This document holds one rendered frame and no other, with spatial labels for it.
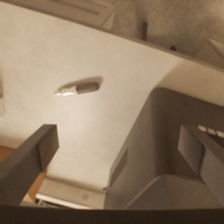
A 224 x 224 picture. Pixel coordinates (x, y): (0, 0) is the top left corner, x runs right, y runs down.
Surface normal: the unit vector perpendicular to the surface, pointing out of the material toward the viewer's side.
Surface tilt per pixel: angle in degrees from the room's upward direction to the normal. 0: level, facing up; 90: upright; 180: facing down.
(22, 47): 0
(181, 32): 0
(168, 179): 51
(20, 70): 0
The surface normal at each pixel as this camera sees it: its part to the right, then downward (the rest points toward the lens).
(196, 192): 0.11, -0.13
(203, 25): -0.15, 0.65
